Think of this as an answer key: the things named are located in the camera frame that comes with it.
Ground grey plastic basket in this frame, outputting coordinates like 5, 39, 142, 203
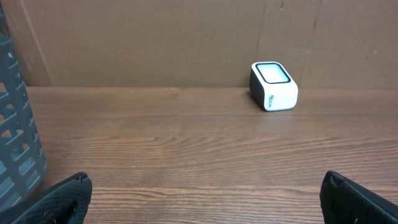
1, 10, 47, 210

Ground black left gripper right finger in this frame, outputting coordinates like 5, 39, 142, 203
320, 170, 397, 224

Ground white barcode scanner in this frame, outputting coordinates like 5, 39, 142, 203
249, 62, 299, 111

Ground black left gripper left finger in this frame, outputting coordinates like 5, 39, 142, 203
1, 172, 93, 224

